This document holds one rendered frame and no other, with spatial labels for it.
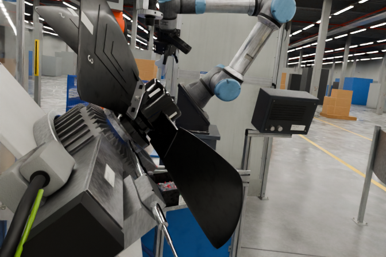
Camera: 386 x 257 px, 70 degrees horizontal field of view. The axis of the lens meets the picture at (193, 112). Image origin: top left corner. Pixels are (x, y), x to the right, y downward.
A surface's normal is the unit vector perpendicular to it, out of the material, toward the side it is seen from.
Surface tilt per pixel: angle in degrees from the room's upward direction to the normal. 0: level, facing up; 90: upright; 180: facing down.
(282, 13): 97
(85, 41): 79
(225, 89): 111
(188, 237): 90
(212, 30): 90
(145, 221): 102
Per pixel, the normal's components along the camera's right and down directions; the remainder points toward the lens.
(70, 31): 0.63, -0.54
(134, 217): 0.39, 0.37
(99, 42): 0.99, -0.07
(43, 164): 0.54, -0.08
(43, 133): -0.29, -0.53
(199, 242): 0.25, 0.16
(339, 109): -0.01, 0.14
